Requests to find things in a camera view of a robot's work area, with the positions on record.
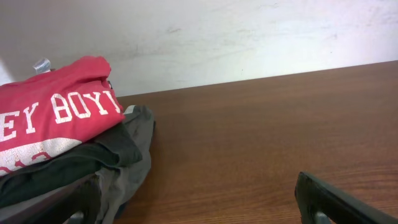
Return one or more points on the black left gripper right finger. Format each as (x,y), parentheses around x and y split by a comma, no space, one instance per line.
(320,202)

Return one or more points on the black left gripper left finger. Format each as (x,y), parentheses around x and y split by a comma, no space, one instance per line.
(78,202)

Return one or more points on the red printed t-shirt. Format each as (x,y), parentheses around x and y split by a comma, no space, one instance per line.
(50,113)

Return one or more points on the dark green folded garment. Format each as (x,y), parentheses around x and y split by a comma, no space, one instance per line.
(113,148)

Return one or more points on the grey folded garment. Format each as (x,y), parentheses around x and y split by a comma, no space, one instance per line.
(118,185)

